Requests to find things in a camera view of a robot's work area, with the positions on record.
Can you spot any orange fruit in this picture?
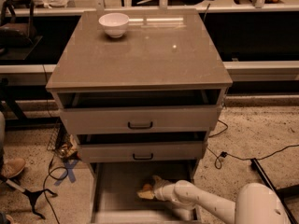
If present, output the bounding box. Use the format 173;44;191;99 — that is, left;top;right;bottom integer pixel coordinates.
143;184;152;191

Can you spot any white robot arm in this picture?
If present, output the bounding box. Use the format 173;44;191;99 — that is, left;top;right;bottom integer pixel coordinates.
137;175;291;224

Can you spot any open bottom drawer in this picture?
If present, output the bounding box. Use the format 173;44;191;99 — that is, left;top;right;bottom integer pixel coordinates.
91;161;202;224

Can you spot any grey drawer cabinet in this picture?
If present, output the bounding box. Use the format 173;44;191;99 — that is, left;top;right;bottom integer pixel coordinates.
45;8;234;224

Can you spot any blue tape cross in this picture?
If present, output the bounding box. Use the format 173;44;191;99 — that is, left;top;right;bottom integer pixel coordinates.
54;160;78;186

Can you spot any black metal stand leg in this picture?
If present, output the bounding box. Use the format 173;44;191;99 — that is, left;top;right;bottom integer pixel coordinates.
250;158;299;224

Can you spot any black tripod foot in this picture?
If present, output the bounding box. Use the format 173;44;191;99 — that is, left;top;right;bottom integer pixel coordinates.
0;176;59;222

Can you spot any brown shoe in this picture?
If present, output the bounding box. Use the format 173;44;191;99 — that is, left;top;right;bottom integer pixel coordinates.
0;158;26;178

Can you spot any white ceramic bowl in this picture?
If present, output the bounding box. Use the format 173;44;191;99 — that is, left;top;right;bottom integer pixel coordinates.
98;13;129;38

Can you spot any black chair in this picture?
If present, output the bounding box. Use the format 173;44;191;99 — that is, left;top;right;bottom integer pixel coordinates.
0;0;43;60

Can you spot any middle drawer with handle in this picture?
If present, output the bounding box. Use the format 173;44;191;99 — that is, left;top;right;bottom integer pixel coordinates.
78;132;207;163

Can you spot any drawer with handle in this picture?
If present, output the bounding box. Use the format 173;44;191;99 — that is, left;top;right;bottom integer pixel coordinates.
78;132;207;163
56;89;224;135

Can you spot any black power cable right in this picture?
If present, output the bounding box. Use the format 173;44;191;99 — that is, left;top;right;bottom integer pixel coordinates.
206;119;299;170

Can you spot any top drawer with handle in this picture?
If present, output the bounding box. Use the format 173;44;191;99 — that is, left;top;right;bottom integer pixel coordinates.
56;89;224;135

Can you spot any wire basket with items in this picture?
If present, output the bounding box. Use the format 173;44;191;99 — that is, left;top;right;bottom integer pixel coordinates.
47;122;78;161

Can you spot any black cable left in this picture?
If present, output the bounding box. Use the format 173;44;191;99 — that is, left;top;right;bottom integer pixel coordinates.
42;152;69;224

